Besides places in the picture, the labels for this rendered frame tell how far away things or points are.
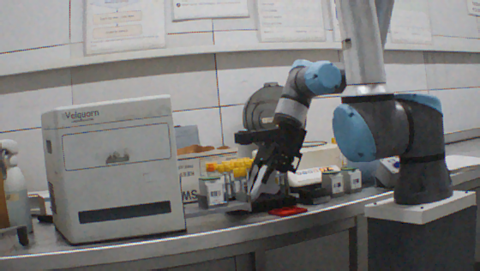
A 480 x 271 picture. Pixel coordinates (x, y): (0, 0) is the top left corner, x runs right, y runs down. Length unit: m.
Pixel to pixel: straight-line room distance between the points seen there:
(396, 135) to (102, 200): 0.62
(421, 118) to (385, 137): 0.11
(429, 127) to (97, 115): 0.69
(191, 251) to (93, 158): 0.29
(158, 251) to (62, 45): 0.88
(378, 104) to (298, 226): 0.41
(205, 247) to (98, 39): 0.87
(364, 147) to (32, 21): 1.18
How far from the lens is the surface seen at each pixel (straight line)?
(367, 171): 1.72
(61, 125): 1.24
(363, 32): 1.17
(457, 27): 2.92
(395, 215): 1.22
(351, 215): 1.50
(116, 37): 1.94
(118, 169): 1.27
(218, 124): 2.05
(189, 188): 1.64
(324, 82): 1.36
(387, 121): 1.16
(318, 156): 1.81
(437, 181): 1.24
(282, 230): 1.39
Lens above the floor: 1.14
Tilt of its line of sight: 3 degrees down
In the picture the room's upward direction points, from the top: 5 degrees counter-clockwise
